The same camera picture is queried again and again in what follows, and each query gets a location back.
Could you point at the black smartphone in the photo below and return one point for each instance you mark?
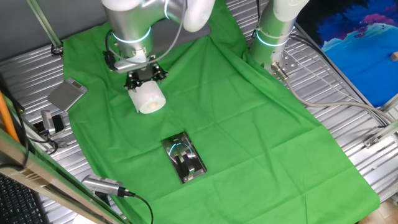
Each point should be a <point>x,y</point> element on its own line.
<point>59,123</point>

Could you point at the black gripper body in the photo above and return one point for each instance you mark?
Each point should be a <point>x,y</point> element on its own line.
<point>146,74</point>

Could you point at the small wooden block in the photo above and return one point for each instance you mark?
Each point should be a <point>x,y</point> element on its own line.
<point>395,56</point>

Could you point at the orange pole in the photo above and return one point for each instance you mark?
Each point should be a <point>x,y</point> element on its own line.
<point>6,115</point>

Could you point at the silver ribbed camera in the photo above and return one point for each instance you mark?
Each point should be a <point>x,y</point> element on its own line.
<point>102,185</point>

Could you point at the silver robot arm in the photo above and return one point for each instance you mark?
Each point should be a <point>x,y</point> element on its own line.
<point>130,21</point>

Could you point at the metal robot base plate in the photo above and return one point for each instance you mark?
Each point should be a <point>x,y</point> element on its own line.
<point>289,63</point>

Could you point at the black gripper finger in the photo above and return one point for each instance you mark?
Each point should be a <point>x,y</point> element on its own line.
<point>131,81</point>
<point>161,73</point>

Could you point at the black keyboard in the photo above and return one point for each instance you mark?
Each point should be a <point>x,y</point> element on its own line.
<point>18,205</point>

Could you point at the white toilet paper roll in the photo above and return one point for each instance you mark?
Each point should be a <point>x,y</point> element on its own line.
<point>146,96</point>

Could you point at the aluminium profile rail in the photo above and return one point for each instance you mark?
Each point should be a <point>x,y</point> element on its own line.
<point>382,137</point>

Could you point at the green cloth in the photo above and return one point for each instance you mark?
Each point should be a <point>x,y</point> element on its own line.
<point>248,140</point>

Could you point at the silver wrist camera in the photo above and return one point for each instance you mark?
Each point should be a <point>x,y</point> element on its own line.
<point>127,66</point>

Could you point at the small metal mounting bracket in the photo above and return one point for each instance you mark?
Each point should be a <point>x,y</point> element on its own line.
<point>62,144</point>

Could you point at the blue abstract poster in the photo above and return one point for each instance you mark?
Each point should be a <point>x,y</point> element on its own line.
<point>357,46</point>

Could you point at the aluminium pole with black foot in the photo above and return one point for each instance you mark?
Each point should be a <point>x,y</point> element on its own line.
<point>43,21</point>

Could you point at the wooden desk edge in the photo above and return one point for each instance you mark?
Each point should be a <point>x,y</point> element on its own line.
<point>46,186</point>

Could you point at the silver digital kitchen scale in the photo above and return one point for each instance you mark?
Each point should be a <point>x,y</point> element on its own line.
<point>63,95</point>

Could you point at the gray clamp tool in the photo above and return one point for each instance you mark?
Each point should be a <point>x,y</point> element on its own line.
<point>48,122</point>

